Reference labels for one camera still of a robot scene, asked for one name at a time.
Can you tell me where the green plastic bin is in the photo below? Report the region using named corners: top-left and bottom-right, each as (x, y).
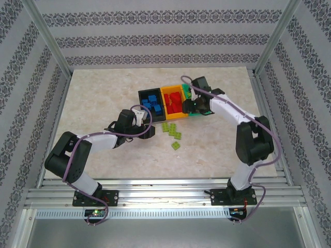
top-left (182, 82), bottom-right (215, 117)

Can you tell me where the yellow plastic bin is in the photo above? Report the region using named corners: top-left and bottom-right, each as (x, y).
top-left (160, 84), bottom-right (189, 121)

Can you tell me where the black plastic bin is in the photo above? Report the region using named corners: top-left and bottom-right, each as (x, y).
top-left (138, 87), bottom-right (167, 124)

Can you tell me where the left controller circuit board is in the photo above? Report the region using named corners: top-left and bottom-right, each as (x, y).
top-left (85, 209), bottom-right (108, 218)

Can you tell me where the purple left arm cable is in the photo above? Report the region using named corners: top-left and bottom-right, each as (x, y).
top-left (62, 104), bottom-right (153, 226)

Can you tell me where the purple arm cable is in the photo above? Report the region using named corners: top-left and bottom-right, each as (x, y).
top-left (180, 74), bottom-right (282, 225)
top-left (62, 104), bottom-right (153, 226)

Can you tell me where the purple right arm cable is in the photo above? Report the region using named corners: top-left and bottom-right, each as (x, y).
top-left (180, 74), bottom-right (282, 225)

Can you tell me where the aluminium side rail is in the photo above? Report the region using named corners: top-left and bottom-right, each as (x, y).
top-left (36, 74), bottom-right (73, 181)
top-left (249, 72), bottom-right (294, 185)

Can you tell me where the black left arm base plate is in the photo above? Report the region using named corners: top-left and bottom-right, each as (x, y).
top-left (72, 190), bottom-right (119, 207)

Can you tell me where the aluminium mounting rail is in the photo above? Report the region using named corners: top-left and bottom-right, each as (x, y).
top-left (24, 178), bottom-right (307, 210)

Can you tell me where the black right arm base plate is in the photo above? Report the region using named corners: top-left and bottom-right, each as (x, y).
top-left (210, 188), bottom-right (257, 207)

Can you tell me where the aluminium frame post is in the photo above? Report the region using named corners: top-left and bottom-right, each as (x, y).
top-left (22, 0), bottom-right (73, 77)
top-left (253, 0), bottom-right (302, 75)

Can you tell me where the white slotted cable duct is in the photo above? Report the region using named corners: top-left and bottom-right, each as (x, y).
top-left (35, 208), bottom-right (231, 219)

